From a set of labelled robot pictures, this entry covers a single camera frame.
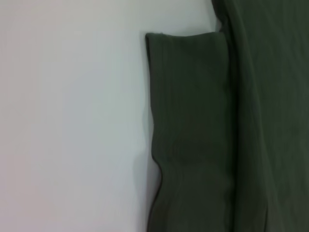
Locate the dark green FREE! t-shirt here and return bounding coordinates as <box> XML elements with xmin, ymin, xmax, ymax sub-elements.
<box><xmin>144</xmin><ymin>0</ymin><xmax>309</xmax><ymax>232</ymax></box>

